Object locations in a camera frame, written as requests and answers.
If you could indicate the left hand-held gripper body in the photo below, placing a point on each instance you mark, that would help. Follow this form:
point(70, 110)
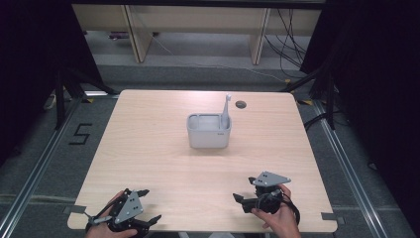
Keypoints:
point(129, 208)

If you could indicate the grey plastic toothbrush holder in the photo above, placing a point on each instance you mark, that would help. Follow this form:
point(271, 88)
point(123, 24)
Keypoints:
point(208, 137)

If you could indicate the black curtain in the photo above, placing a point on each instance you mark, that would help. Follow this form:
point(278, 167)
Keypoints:
point(29, 66)
point(379, 82)

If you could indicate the yellow black tape piece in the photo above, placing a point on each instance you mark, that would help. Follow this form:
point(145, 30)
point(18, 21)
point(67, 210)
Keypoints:
point(87, 99)
point(305, 102)

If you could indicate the person's right hand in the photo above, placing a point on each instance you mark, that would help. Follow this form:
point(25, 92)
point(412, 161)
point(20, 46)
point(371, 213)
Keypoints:
point(284, 223)

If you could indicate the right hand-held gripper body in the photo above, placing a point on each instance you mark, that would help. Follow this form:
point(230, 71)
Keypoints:
point(269, 198)

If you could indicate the grey tape piece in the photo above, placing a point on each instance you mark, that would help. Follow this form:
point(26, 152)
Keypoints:
point(75, 209)
point(332, 217)

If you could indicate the round grey table grommet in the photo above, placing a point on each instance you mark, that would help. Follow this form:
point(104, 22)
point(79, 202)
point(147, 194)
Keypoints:
point(240, 104)

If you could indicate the light wooden desk frame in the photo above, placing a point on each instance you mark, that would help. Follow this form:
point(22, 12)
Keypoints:
point(198, 18)

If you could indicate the white electric toothbrush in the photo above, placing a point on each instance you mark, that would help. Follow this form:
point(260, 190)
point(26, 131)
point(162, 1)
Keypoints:
point(225, 114)

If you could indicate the black metal stand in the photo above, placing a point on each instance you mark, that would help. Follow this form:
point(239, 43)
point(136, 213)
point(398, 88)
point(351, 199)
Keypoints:
point(60, 99)
point(330, 99)

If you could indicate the metal floor rail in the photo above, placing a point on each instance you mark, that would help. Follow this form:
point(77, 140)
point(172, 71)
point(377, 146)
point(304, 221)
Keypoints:
point(36, 168)
point(350, 172)

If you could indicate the person's left hand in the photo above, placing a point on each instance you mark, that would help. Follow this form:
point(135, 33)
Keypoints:
point(105, 233)

